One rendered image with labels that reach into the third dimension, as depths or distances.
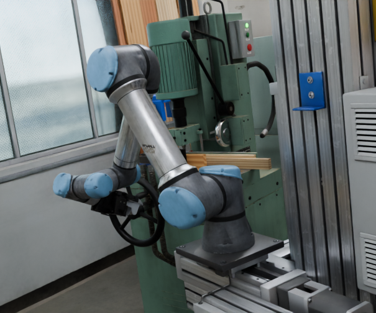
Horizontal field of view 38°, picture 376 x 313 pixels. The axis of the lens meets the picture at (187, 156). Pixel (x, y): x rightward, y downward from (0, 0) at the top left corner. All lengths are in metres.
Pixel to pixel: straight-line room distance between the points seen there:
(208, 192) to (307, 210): 0.27
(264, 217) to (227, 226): 0.94
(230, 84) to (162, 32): 0.37
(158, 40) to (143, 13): 1.75
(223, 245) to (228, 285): 0.11
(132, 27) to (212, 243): 2.49
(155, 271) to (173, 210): 1.02
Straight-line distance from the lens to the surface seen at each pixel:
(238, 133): 2.30
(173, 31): 2.18
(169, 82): 2.19
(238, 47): 2.39
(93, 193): 1.65
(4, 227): 3.32
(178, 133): 2.23
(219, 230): 1.50
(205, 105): 2.30
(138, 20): 3.84
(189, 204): 1.34
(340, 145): 1.35
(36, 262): 3.48
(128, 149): 1.69
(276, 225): 2.53
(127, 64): 1.46
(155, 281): 2.40
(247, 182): 2.09
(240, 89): 2.30
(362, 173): 1.27
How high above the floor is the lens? 1.35
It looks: 10 degrees down
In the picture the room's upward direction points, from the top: 7 degrees counter-clockwise
